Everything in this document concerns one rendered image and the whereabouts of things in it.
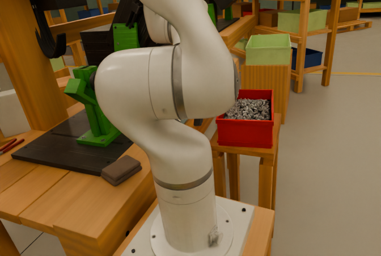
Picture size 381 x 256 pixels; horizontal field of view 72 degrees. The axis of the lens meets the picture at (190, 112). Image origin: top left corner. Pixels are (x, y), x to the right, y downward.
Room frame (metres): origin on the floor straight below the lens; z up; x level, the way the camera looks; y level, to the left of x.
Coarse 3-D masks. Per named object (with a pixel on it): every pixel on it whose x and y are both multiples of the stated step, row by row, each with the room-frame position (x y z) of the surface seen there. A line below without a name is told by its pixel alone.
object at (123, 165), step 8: (120, 160) 0.67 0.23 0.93; (128, 160) 0.67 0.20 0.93; (136, 160) 0.66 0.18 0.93; (104, 168) 0.64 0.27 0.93; (112, 168) 0.64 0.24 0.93; (120, 168) 0.63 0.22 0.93; (128, 168) 0.63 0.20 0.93; (136, 168) 0.65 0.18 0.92; (104, 176) 0.63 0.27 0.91; (112, 176) 0.60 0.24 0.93; (120, 176) 0.60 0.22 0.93; (128, 176) 0.62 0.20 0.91; (112, 184) 0.59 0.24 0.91
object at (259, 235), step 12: (156, 204) 0.56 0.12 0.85; (144, 216) 0.52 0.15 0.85; (264, 216) 0.48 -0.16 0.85; (252, 228) 0.44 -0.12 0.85; (264, 228) 0.44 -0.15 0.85; (252, 240) 0.41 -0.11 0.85; (264, 240) 0.41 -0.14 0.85; (120, 252) 0.42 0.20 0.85; (252, 252) 0.38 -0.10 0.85; (264, 252) 0.38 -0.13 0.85
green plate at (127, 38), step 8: (120, 24) 1.15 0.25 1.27; (128, 24) 1.14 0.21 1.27; (136, 24) 1.12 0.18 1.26; (120, 32) 1.15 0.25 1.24; (128, 32) 1.13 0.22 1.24; (136, 32) 1.11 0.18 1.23; (120, 40) 1.14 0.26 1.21; (128, 40) 1.12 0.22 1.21; (136, 40) 1.11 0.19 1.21; (120, 48) 1.13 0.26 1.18; (128, 48) 1.12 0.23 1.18
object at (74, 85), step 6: (72, 78) 0.86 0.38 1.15; (72, 84) 0.84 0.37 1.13; (78, 84) 0.83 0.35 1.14; (84, 84) 0.85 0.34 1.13; (66, 90) 0.83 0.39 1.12; (72, 90) 0.82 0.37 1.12; (78, 90) 0.82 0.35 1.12; (84, 90) 0.85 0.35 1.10; (72, 96) 0.84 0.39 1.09; (78, 96) 0.82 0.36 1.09; (84, 96) 0.83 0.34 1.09; (90, 96) 0.87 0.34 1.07; (84, 102) 0.86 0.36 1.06; (90, 102) 0.85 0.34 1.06
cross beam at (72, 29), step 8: (96, 16) 1.62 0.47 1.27; (104, 16) 1.67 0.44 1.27; (112, 16) 1.74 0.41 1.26; (56, 24) 1.39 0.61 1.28; (64, 24) 1.39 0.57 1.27; (72, 24) 1.43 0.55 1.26; (80, 24) 1.48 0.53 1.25; (88, 24) 1.54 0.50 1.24; (96, 24) 1.59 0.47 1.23; (104, 24) 1.66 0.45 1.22; (56, 32) 1.33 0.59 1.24; (64, 32) 1.37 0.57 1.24; (72, 32) 1.42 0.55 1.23; (72, 40) 1.41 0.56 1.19; (0, 56) 1.06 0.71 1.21
